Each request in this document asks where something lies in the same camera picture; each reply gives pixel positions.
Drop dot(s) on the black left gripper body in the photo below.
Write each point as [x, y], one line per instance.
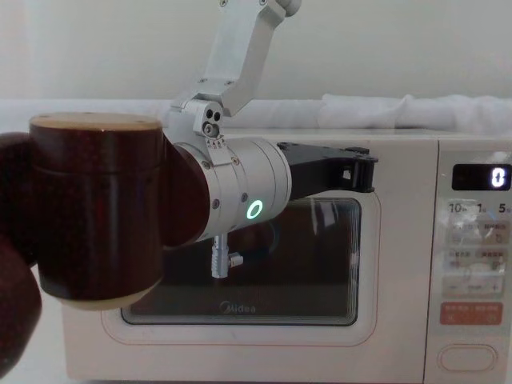
[316, 168]

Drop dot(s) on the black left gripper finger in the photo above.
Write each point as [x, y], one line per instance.
[362, 176]

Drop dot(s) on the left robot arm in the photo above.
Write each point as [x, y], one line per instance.
[96, 200]

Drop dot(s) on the oven control panel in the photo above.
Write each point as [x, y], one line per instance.
[476, 280]

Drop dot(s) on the cream microwave oven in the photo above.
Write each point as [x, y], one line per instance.
[280, 344]

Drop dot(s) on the white curtain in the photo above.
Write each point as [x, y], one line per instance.
[100, 110]

